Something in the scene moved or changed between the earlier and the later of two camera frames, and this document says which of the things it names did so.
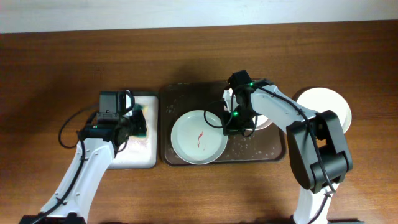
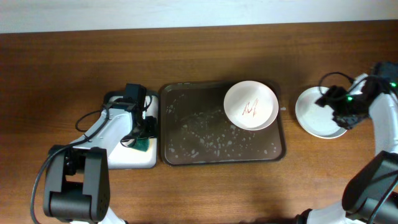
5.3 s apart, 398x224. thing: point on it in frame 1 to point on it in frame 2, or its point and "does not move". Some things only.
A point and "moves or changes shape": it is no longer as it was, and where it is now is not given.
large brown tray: x=176 y=99 does not move
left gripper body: x=127 y=123 to x=149 y=129
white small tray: x=141 y=153 does not move
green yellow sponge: x=138 y=123 moves or changes shape
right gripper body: x=237 y=121 to x=347 y=110
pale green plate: x=196 y=142 moves or changes shape
